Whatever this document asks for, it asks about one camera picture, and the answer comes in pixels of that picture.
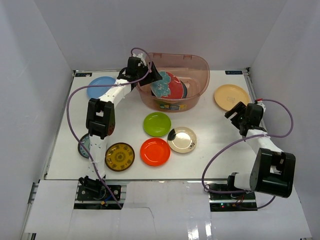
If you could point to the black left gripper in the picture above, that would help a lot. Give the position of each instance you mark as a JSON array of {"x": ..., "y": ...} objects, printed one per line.
[{"x": 146, "y": 74}]

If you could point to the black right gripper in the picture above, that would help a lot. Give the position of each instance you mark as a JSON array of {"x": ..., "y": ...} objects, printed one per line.
[{"x": 240, "y": 108}]

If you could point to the red plate with teal flower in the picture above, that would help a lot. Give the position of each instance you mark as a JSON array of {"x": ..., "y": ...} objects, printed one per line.
[{"x": 169, "y": 87}]

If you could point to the dark blue ceramic plate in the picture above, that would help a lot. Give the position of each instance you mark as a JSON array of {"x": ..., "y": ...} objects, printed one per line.
[{"x": 182, "y": 89}]

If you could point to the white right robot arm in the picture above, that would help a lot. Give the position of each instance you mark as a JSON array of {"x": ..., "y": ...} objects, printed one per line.
[{"x": 273, "y": 169}]

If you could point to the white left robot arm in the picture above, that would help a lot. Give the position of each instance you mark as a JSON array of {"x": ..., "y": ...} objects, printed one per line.
[{"x": 101, "y": 121}]

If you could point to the pink translucent plastic bin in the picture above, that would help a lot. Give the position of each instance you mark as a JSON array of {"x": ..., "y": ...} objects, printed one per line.
[{"x": 192, "y": 70}]

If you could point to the pale yellow plastic plate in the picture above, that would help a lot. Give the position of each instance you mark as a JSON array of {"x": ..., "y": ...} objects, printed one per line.
[{"x": 229, "y": 95}]

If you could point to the right dark table label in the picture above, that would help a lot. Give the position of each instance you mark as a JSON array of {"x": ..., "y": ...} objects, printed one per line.
[{"x": 233, "y": 72}]

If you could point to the dark table label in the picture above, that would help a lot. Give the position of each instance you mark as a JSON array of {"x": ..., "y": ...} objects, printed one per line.
[
  {"x": 233, "y": 72},
  {"x": 82, "y": 74}
]

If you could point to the lime green plastic plate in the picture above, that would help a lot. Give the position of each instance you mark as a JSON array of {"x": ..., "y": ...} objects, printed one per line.
[{"x": 157, "y": 124}]

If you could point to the light blue plastic plate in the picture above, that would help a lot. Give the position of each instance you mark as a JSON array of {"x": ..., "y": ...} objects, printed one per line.
[{"x": 96, "y": 89}]

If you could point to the cream plate with black flowers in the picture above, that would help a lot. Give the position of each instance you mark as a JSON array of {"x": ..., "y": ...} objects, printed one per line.
[{"x": 182, "y": 139}]

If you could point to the left dark table label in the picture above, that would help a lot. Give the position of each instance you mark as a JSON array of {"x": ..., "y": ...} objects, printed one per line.
[{"x": 82, "y": 74}]

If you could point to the orange plastic plate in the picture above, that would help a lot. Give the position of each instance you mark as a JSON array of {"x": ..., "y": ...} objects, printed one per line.
[{"x": 155, "y": 152}]

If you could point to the yellow patterned brown-rimmed plate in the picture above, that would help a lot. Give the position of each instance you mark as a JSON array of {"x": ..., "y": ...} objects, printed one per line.
[{"x": 119, "y": 157}]

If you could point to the small blue patterned plate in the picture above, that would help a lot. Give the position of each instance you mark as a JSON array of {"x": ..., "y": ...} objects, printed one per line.
[{"x": 85, "y": 142}]

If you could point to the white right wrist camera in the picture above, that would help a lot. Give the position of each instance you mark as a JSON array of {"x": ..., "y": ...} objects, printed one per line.
[{"x": 259, "y": 102}]

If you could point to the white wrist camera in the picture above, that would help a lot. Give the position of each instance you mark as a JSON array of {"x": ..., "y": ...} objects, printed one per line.
[
  {"x": 259, "y": 102},
  {"x": 141, "y": 56}
]

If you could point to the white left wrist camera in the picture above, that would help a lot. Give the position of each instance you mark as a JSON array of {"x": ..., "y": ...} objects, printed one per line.
[{"x": 141, "y": 56}]

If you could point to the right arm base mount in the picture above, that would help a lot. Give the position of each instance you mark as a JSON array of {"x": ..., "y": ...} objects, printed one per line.
[{"x": 232, "y": 202}]

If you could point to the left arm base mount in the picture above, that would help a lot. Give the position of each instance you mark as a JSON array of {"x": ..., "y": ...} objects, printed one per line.
[{"x": 86, "y": 199}]

